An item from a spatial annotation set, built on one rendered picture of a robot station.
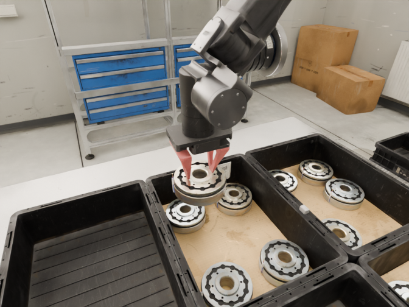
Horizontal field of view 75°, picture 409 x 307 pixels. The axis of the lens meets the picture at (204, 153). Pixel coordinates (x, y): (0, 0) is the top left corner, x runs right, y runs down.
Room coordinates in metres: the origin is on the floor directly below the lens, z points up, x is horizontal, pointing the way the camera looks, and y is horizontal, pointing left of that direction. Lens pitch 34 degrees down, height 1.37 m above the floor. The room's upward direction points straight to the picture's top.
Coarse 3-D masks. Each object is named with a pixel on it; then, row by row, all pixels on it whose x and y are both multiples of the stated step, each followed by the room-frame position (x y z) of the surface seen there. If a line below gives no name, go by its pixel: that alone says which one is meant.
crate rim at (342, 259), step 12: (228, 156) 0.65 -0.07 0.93; (240, 156) 0.65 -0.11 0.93; (252, 168) 0.59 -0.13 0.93; (264, 180) 0.54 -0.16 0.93; (276, 192) 0.49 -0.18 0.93; (156, 204) 0.45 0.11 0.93; (288, 204) 0.45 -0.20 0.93; (300, 216) 0.42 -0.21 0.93; (168, 228) 0.38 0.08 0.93; (312, 228) 0.38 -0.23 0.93; (324, 240) 0.35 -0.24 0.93; (180, 252) 0.32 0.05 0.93; (336, 252) 0.32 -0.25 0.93; (180, 264) 0.30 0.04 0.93; (324, 264) 0.30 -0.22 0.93; (336, 264) 0.30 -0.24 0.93; (192, 276) 0.27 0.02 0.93; (300, 276) 0.27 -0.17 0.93; (312, 276) 0.27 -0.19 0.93; (192, 288) 0.25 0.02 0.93; (276, 288) 0.25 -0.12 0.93; (288, 288) 0.25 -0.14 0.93; (252, 300) 0.23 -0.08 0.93; (264, 300) 0.23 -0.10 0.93
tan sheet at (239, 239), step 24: (216, 216) 0.51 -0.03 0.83; (240, 216) 0.51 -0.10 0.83; (264, 216) 0.51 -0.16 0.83; (192, 240) 0.43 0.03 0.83; (216, 240) 0.43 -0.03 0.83; (240, 240) 0.43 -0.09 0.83; (264, 240) 0.43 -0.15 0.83; (192, 264) 0.36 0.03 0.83; (240, 264) 0.36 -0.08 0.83; (264, 288) 0.31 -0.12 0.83
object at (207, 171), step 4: (192, 168) 0.43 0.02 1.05; (196, 168) 0.43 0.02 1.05; (200, 168) 0.43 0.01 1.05; (204, 168) 0.43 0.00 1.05; (192, 172) 0.41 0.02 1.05; (208, 172) 0.41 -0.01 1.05; (192, 176) 0.40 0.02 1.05; (208, 176) 0.40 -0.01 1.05; (192, 180) 0.39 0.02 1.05; (196, 180) 0.39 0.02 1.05; (200, 180) 0.39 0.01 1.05; (204, 180) 0.39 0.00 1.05; (208, 180) 0.39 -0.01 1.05
